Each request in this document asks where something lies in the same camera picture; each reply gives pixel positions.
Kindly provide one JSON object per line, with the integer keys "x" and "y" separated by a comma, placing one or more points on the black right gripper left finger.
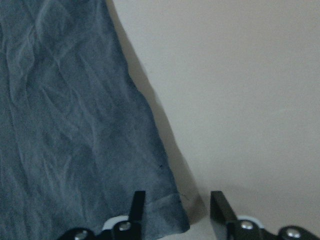
{"x": 137, "y": 207}

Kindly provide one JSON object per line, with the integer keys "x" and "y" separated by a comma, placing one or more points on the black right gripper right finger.
{"x": 220, "y": 209}

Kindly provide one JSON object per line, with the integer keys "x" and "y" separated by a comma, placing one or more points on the black t-shirt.
{"x": 77, "y": 138}

